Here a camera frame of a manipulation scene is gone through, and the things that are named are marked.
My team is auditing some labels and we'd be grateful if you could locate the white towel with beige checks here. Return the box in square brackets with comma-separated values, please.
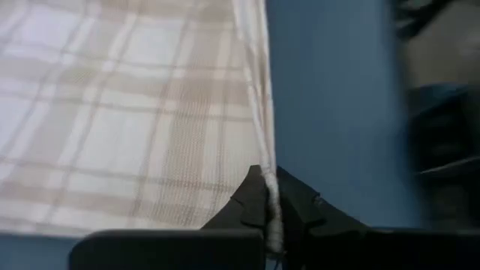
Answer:
[0, 0, 286, 260]

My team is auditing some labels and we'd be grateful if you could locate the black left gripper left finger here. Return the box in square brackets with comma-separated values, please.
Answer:
[69, 164, 269, 270]

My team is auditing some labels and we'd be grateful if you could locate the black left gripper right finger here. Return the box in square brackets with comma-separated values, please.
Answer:
[277, 166, 480, 270]

